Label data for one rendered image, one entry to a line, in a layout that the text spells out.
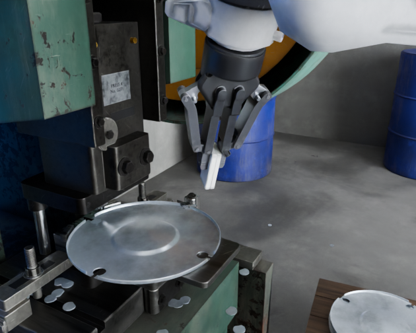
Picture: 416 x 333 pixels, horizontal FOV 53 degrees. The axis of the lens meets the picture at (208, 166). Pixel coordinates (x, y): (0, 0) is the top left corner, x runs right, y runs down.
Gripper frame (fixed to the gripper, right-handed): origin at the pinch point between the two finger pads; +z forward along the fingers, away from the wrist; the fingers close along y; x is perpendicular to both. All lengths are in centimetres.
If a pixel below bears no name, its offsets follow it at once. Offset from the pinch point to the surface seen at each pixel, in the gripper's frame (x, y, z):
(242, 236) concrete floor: 85, 67, 133
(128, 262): -0.6, -11.9, 20.5
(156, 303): -3.5, -6.9, 30.6
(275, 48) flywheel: 31.1, 23.8, -4.1
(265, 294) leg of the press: 0.9, 21.2, 43.5
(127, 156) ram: 12.2, -10.4, 7.2
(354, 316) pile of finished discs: -2, 52, 60
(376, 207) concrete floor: 91, 161, 132
